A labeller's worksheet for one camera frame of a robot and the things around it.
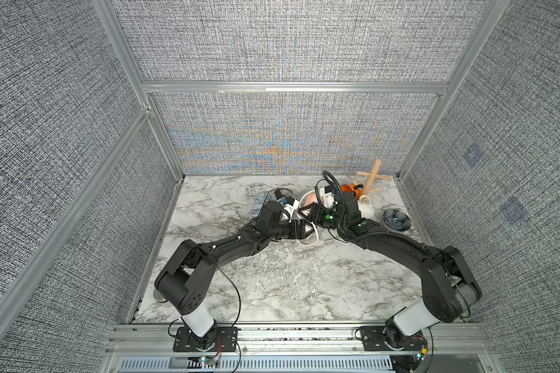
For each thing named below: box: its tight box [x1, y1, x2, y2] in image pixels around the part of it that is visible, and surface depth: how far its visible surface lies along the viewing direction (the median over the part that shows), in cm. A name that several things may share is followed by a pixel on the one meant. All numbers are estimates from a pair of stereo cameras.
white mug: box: [357, 194, 375, 220], surface depth 98 cm
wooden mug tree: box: [356, 158, 392, 196], surface depth 89 cm
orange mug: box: [339, 183, 361, 198], surface depth 100 cm
